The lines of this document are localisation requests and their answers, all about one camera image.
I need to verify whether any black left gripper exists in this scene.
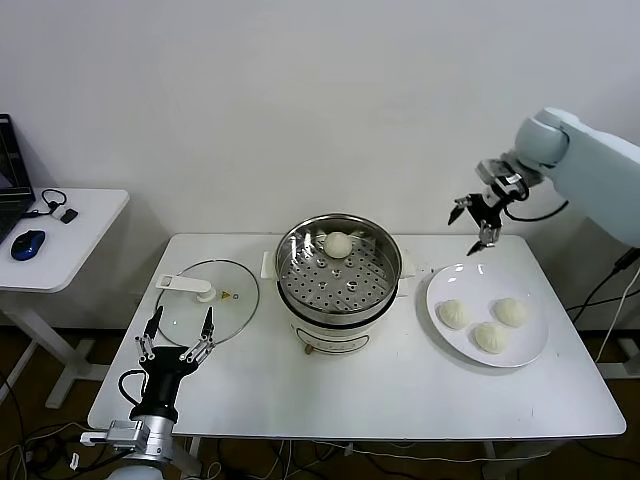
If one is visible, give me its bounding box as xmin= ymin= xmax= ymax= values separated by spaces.
xmin=130 ymin=305 xmax=217 ymax=420

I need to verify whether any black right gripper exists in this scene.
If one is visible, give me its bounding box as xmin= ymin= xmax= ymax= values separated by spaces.
xmin=448 ymin=172 xmax=530 ymax=257

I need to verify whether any white steamed baozi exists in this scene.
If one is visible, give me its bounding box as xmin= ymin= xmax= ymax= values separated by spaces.
xmin=493 ymin=297 xmax=529 ymax=327
xmin=473 ymin=321 xmax=507 ymax=356
xmin=323 ymin=231 xmax=353 ymax=260
xmin=437 ymin=298 xmax=473 ymax=331

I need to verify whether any stainless steel steamer basket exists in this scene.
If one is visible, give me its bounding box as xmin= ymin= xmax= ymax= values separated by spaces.
xmin=275 ymin=213 xmax=404 ymax=314

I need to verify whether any glass pot lid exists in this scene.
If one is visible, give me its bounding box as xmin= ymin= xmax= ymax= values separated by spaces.
xmin=155 ymin=258 xmax=261 ymax=347

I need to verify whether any white round plate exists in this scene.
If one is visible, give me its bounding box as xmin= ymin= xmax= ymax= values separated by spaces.
xmin=425 ymin=263 xmax=550 ymax=370

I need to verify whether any white side table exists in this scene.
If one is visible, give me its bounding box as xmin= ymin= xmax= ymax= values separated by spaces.
xmin=0 ymin=187 xmax=131 ymax=409

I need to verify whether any white electric cooker base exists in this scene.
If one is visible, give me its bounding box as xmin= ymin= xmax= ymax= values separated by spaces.
xmin=261 ymin=249 xmax=417 ymax=357

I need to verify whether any blue black computer mouse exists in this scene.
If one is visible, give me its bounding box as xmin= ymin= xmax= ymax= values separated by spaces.
xmin=10 ymin=228 xmax=47 ymax=261

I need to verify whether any black laptop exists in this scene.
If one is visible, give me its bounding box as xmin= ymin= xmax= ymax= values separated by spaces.
xmin=0 ymin=113 xmax=37 ymax=246

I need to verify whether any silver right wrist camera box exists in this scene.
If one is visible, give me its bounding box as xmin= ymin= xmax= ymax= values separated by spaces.
xmin=474 ymin=157 xmax=504 ymax=185

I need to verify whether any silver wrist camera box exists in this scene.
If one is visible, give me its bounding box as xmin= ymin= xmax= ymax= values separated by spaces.
xmin=474 ymin=157 xmax=504 ymax=185
xmin=79 ymin=419 xmax=147 ymax=450

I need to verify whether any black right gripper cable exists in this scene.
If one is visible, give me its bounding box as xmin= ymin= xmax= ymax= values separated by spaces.
xmin=504 ymin=199 xmax=571 ymax=224

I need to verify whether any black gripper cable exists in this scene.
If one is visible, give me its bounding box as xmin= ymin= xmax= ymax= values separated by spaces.
xmin=118 ymin=368 xmax=150 ymax=409
xmin=504 ymin=199 xmax=571 ymax=224

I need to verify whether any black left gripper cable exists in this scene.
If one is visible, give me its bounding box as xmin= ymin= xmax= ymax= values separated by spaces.
xmin=118 ymin=368 xmax=150 ymax=409

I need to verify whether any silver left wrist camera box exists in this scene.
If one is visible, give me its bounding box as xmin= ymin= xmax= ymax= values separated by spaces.
xmin=79 ymin=419 xmax=147 ymax=450

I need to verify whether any black wall cable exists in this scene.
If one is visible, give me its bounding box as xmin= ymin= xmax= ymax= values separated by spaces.
xmin=567 ymin=247 xmax=640 ymax=321

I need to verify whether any small device with black cable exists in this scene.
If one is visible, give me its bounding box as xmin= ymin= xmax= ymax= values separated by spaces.
xmin=22 ymin=188 xmax=80 ymax=225

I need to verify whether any white wall cable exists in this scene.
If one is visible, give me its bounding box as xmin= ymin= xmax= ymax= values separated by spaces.
xmin=597 ymin=277 xmax=640 ymax=361

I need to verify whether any black floor cable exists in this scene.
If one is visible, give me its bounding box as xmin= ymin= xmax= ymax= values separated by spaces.
xmin=0 ymin=369 xmax=29 ymax=480

